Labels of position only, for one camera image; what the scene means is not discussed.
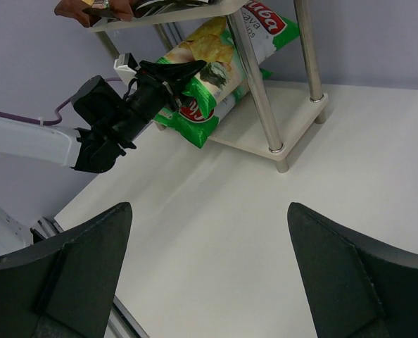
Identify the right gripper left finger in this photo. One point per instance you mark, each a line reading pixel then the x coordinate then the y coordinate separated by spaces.
pixel 64 286

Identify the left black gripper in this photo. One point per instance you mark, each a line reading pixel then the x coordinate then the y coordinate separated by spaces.
pixel 158 85

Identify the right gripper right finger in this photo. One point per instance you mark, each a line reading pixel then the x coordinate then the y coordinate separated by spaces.
pixel 356 286

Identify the green Chuba bag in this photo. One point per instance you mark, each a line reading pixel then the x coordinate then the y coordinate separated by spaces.
pixel 268 31
pixel 215 90

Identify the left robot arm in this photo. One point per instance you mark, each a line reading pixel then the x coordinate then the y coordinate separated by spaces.
pixel 114 121

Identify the white two-tier wooden shelf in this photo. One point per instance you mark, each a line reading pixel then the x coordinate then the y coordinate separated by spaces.
pixel 262 122

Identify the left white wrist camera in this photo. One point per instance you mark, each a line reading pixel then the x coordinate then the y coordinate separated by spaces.
pixel 125 66

